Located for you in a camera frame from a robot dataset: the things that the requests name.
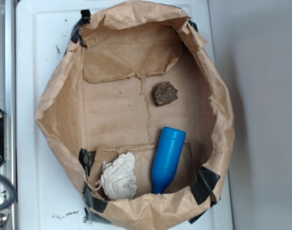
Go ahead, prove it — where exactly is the brown paper bag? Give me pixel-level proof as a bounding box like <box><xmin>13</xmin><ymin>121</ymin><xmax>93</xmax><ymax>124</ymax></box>
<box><xmin>35</xmin><ymin>0</ymin><xmax>234</xmax><ymax>230</ymax></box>

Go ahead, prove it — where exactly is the brown rock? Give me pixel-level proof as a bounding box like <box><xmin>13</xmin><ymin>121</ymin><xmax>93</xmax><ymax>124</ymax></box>
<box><xmin>152</xmin><ymin>81</ymin><xmax>178</xmax><ymax>107</ymax></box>

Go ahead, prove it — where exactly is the aluminium frame rail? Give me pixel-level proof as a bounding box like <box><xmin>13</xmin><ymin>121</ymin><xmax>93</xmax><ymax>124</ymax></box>
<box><xmin>0</xmin><ymin>0</ymin><xmax>18</xmax><ymax>230</ymax></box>

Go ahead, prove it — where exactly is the blue plastic bottle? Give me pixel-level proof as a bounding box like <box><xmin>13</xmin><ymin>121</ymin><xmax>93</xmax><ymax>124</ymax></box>
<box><xmin>152</xmin><ymin>127</ymin><xmax>186</xmax><ymax>194</ymax></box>

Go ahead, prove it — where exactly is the grey cable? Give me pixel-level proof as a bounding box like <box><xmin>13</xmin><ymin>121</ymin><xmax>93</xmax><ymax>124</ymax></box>
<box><xmin>0</xmin><ymin>172</ymin><xmax>16</xmax><ymax>212</ymax></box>

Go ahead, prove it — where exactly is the white plastic tray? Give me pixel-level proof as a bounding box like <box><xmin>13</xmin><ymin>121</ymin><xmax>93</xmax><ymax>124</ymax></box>
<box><xmin>16</xmin><ymin>0</ymin><xmax>234</xmax><ymax>230</ymax></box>

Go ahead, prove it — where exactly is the crumpled white paper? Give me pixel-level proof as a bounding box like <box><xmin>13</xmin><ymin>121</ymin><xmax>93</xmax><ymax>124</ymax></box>
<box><xmin>100</xmin><ymin>152</ymin><xmax>138</xmax><ymax>200</ymax></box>

